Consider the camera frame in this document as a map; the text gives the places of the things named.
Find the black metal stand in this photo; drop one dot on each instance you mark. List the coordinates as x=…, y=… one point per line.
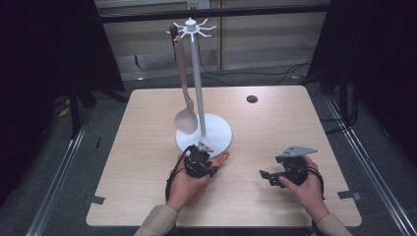
x=74, y=111
x=342, y=95

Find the black horizontal bar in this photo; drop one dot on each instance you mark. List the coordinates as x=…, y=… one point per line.
x=246, y=11

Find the grey tape piece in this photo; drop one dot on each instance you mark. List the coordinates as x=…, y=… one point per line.
x=349, y=195
x=96, y=199

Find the person's left hand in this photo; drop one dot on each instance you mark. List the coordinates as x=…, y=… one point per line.
x=187, y=191

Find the metal floor rail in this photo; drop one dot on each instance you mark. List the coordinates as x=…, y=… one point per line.
x=55, y=183
x=367, y=157

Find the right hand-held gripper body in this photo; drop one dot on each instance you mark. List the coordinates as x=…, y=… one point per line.
x=295, y=170

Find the white utensil stand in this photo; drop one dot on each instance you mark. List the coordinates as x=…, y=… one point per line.
x=197, y=82

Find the beige ladle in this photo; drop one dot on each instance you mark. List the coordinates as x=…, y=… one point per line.
x=186, y=121

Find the yellow floor tape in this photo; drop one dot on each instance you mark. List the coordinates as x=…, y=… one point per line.
x=296, y=77
x=64, y=112

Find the wall socket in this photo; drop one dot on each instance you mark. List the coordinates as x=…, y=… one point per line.
x=197, y=4

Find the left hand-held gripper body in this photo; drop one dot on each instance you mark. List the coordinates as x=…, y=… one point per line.
x=196, y=164

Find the person's right hand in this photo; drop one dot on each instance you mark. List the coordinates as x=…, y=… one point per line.
x=309, y=196

